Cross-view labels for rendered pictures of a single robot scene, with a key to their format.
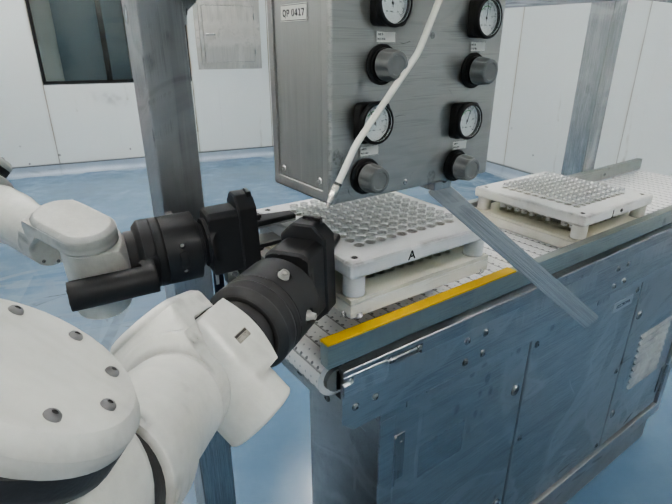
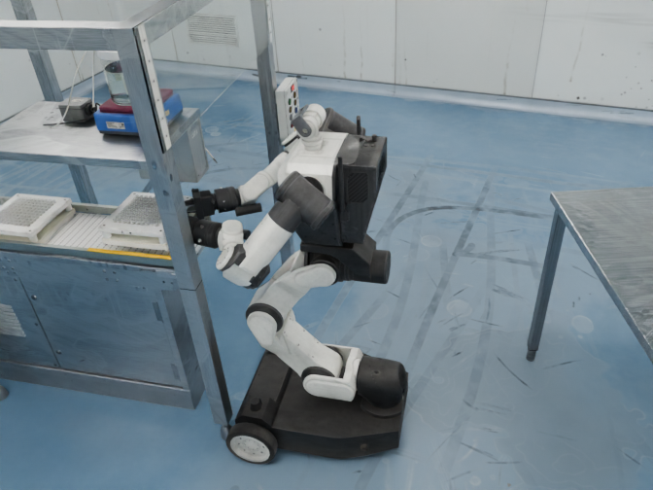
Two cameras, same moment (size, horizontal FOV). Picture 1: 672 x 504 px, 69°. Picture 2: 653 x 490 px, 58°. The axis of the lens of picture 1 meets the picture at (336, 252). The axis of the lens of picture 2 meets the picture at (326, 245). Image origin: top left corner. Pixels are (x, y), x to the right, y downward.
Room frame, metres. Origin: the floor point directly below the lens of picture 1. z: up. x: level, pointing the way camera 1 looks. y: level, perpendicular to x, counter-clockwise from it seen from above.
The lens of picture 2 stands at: (1.31, 1.72, 2.05)
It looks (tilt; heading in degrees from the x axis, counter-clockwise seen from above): 36 degrees down; 231
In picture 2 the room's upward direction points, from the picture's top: 4 degrees counter-clockwise
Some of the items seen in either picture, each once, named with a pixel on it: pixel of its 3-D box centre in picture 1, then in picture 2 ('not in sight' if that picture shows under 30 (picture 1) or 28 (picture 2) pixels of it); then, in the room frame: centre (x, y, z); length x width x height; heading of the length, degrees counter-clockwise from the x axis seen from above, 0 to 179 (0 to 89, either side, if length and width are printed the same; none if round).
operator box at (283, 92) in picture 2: not in sight; (288, 111); (-0.17, -0.31, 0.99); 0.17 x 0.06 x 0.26; 36
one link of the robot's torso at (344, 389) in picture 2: not in sight; (333, 370); (0.30, 0.48, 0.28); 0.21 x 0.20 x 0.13; 125
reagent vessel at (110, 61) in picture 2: not in sight; (127, 67); (0.62, -0.02, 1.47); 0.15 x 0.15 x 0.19
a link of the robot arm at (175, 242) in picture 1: (209, 240); (194, 230); (0.61, 0.17, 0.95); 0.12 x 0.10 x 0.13; 117
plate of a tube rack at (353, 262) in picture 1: (368, 222); (147, 213); (0.67, -0.05, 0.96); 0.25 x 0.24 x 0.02; 35
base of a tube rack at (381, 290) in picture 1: (367, 253); (151, 225); (0.67, -0.05, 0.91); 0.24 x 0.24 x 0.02; 35
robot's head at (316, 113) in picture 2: not in sight; (311, 124); (0.31, 0.46, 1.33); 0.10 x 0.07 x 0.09; 35
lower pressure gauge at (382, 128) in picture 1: (373, 122); not in sight; (0.45, -0.03, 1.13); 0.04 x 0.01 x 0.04; 126
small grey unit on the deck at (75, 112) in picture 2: not in sight; (80, 109); (0.74, -0.21, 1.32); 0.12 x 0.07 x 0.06; 126
